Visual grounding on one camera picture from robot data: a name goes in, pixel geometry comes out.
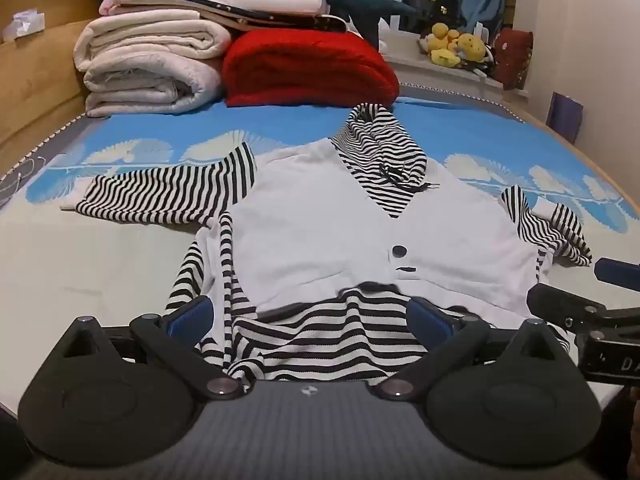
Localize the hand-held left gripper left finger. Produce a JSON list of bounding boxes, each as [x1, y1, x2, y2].
[[50, 296, 242, 401]]

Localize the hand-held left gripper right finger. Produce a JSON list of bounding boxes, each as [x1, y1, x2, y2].
[[375, 297, 576, 401]]

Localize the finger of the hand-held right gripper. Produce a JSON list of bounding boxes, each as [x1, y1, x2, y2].
[[595, 257, 640, 286], [527, 284, 608, 331]]

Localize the striped hooded top white vest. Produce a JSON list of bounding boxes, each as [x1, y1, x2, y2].
[[60, 102, 593, 381]]

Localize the purple board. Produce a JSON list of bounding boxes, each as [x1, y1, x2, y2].
[[546, 91, 585, 145]]

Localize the blue printed bed sheet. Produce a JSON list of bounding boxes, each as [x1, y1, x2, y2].
[[0, 82, 640, 411]]

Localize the dark red cushion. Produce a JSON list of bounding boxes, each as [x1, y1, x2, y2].
[[492, 27, 535, 91]]

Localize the cream folded blanket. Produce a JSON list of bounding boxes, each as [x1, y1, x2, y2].
[[74, 16, 232, 118]]

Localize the white window sill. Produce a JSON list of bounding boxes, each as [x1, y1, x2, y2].
[[380, 30, 531, 92]]

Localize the yellow plush toy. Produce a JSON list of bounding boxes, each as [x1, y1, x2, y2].
[[425, 22, 458, 48], [431, 47, 462, 68], [457, 32, 487, 63]]

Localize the red folded blanket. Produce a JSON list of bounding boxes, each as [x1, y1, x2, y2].
[[222, 30, 400, 107]]

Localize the dark star-print folded blanket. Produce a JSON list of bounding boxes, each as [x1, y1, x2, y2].
[[165, 0, 351, 34]]

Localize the teal shark plush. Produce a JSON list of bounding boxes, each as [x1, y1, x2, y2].
[[202, 0, 421, 43]]

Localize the clear tissue pack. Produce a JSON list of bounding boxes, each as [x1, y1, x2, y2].
[[2, 8, 46, 43]]

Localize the wooden bed frame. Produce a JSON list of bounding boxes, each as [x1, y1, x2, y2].
[[0, 0, 640, 221]]

